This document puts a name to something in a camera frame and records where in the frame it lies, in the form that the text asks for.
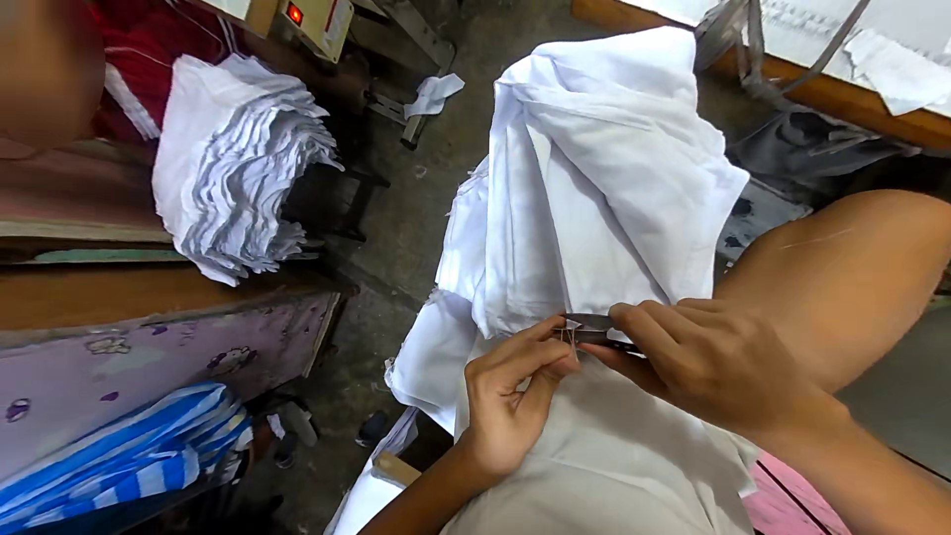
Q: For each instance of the person's right hand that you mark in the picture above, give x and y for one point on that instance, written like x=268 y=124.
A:
x=732 y=371

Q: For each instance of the red cloth with white stripe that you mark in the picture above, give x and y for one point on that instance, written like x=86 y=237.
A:
x=141 y=44

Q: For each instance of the person's left index finger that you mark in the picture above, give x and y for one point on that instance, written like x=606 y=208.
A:
x=520 y=360

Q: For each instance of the wooden table with white top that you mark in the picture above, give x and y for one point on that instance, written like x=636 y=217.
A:
x=839 y=100

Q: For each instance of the black metal frame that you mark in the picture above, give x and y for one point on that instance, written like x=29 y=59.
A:
x=356 y=204

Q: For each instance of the pink slatted seat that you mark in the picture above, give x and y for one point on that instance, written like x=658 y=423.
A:
x=787 y=501

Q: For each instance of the white fabric garment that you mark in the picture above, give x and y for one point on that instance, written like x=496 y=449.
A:
x=617 y=178

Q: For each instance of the person's right forearm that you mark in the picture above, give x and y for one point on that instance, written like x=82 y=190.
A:
x=869 y=475

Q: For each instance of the stack of white fabric pieces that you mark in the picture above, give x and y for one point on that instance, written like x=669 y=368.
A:
x=223 y=163

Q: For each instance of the wooden table with purple panel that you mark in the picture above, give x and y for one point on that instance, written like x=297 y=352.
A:
x=148 y=297

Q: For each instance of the white fabric piece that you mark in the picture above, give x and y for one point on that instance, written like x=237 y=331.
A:
x=903 y=74

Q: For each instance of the grey plastic bag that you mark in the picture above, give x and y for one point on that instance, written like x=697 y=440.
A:
x=810 y=148

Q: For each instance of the person's left middle finger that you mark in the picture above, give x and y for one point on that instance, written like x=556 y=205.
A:
x=520 y=343

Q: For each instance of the beige machine with red switch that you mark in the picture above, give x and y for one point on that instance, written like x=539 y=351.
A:
x=319 y=26

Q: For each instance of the person's right index finger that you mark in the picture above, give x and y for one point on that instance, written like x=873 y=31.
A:
x=640 y=331

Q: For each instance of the person's left thumb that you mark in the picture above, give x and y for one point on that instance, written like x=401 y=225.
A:
x=540 y=391

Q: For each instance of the grey metal stand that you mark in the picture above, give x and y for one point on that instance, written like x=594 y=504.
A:
x=416 y=44

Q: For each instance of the person's right thumb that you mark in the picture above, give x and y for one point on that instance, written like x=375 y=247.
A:
x=628 y=365

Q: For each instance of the person's right fingers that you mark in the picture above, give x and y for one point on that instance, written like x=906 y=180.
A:
x=680 y=318

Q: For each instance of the blue and white striped cloth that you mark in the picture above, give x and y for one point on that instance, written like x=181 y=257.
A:
x=126 y=461

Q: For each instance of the small white cloth scrap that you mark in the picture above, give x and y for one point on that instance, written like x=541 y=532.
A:
x=432 y=96

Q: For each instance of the grey metal thread snips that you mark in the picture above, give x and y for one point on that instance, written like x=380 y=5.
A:
x=591 y=321

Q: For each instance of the person's left hand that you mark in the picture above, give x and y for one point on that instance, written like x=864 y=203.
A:
x=494 y=420

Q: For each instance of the person's left forearm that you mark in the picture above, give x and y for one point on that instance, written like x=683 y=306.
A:
x=438 y=498

